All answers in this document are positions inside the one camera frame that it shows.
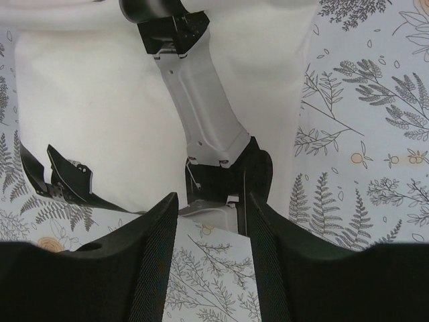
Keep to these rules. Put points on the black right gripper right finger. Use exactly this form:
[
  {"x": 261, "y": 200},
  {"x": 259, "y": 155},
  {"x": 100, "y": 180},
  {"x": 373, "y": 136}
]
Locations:
[{"x": 301, "y": 277}]

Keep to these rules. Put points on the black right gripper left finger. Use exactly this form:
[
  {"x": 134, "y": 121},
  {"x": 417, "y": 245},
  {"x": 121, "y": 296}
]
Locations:
[{"x": 122, "y": 276}]

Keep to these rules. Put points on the white t-shirt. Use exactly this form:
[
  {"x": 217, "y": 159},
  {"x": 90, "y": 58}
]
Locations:
[{"x": 123, "y": 102}]

